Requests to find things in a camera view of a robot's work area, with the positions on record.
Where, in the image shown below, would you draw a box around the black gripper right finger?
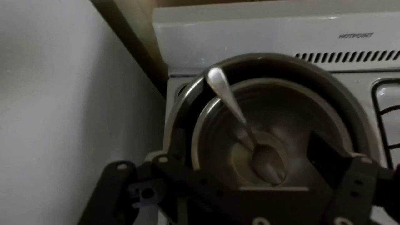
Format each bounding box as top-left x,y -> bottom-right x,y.
306,131 -> 400,225

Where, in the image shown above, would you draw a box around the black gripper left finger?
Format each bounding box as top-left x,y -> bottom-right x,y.
76,126 -> 239,225

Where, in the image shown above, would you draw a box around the silver metal bowl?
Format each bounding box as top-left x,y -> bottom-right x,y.
161,53 -> 381,198

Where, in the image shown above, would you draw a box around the silver metal spoon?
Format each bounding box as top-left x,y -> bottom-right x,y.
206,66 -> 288,188

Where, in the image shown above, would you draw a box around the black stove grate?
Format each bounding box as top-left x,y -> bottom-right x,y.
371,79 -> 400,170

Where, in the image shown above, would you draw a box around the white gas stove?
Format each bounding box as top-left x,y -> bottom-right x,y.
151,0 -> 400,225

